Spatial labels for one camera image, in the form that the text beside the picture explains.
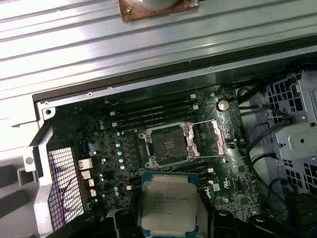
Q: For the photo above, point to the metal socket cover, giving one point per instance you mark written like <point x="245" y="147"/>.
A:
<point x="219" y="138"/>

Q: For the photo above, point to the black open PC case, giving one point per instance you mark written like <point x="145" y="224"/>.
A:
<point x="42" y="173"/>

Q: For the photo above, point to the brown square base plate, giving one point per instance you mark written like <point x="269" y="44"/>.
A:
<point x="128" y="15"/>

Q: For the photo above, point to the silver CPU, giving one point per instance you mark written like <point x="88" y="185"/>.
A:
<point x="168" y="205"/>

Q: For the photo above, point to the round coin battery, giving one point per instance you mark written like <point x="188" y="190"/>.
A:
<point x="223" y="105"/>

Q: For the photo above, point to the green motherboard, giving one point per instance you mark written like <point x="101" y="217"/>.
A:
<point x="104" y="148"/>

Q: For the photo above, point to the CPU socket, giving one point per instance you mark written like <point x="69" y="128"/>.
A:
<point x="168" y="146"/>

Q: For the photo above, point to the silver drive cage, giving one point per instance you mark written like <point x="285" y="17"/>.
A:
<point x="292" y="138"/>

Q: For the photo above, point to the grey parts rack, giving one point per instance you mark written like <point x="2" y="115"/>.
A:
<point x="12" y="210"/>

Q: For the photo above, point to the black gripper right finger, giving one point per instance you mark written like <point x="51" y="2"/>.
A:
<point x="223" y="228"/>

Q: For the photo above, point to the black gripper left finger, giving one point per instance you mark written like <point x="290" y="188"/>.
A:
<point x="123" y="225"/>

